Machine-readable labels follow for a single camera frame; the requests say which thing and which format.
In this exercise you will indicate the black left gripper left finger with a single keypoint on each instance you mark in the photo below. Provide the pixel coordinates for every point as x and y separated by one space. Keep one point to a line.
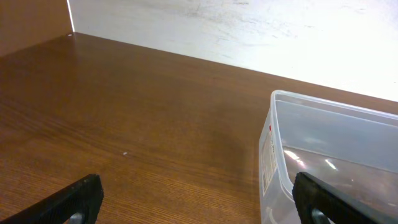
79 202

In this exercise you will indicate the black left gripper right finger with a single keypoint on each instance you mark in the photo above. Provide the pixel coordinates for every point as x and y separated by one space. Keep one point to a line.
318 202

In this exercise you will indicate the clear plastic container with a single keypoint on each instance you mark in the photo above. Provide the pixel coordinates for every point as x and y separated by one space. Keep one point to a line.
351 148

